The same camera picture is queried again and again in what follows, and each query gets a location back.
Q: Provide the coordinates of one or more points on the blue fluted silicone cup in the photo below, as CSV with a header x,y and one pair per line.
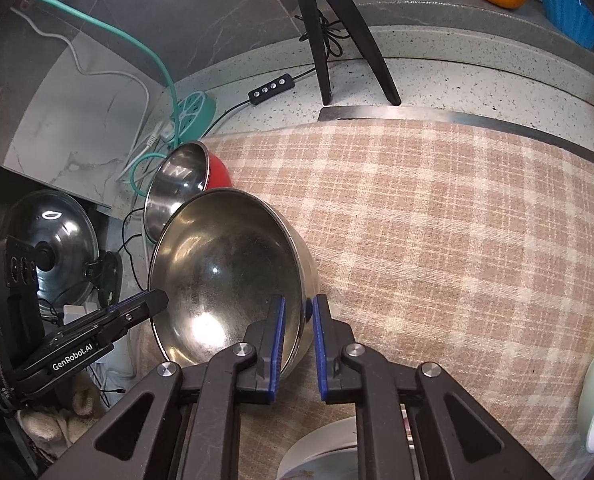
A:
x,y
569,10

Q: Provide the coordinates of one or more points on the teal round power strip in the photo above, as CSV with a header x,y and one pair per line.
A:
x,y
194,115

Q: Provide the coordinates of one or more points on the beige plaid cloth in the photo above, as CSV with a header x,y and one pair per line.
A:
x,y
427,235

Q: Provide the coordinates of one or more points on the large stainless steel bowl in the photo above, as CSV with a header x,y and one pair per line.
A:
x,y
227,270

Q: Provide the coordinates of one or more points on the small red steel bowl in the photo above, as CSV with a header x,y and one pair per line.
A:
x,y
177,185

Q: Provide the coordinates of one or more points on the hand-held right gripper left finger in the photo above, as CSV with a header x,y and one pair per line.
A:
x,y
277,340

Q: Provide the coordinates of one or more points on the steel pot lid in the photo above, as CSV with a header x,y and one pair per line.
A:
x,y
57,230

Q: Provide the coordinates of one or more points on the black inline light switch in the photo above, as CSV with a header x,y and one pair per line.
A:
x,y
271,89

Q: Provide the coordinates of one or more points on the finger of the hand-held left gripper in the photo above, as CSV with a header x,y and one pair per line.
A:
x,y
137,310

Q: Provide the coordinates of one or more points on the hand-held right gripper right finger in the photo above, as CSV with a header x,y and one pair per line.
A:
x,y
318,345

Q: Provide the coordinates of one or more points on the person's left hand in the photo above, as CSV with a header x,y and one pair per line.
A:
x,y
52,415

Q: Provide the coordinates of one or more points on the black tripod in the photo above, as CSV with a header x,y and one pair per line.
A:
x,y
322,35

